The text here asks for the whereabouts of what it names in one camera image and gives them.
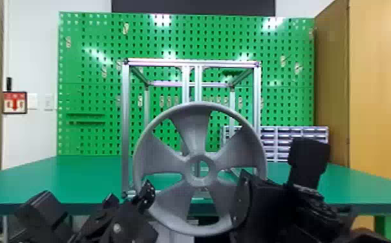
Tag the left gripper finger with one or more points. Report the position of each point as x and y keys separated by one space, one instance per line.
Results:
x=145 y=196

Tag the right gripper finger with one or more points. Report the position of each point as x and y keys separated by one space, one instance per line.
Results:
x=241 y=200

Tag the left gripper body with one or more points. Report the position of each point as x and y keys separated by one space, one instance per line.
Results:
x=120 y=227

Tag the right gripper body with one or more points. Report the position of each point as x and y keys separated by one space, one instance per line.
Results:
x=270 y=213

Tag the grey wheel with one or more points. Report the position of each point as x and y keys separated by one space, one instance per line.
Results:
x=189 y=130

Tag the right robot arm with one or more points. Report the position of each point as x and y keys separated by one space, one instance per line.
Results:
x=331 y=220

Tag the white drawer cabinet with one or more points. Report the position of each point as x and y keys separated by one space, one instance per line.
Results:
x=303 y=133

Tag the wooden cupboard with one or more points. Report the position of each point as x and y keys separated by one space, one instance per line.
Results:
x=378 y=84

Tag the silver frame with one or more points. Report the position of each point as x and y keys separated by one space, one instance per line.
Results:
x=125 y=135

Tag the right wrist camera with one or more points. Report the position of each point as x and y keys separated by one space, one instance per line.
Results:
x=308 y=159

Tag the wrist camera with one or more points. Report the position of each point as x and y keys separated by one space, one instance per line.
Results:
x=308 y=159
x=42 y=210

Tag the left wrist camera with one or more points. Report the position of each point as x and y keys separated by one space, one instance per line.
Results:
x=42 y=210

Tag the white wall switch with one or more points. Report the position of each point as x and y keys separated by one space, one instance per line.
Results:
x=32 y=101
x=49 y=101

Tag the red wall sign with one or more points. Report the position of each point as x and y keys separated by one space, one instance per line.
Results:
x=14 y=102

